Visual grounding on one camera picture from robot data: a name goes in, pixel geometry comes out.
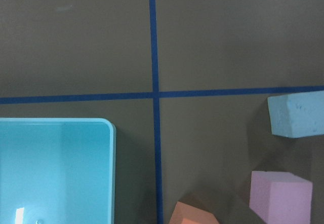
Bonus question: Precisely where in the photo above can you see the light blue foam block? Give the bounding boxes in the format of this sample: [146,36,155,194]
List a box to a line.
[267,91,323,138]

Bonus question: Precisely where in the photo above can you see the left orange foam block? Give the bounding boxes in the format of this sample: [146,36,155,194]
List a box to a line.
[169,202,219,224]

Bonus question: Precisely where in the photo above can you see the light blue plastic bin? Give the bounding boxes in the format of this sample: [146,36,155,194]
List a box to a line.
[1,118,116,223]

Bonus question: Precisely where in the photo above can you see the pink foam block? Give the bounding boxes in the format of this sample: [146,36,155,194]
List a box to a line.
[249,171,313,223]

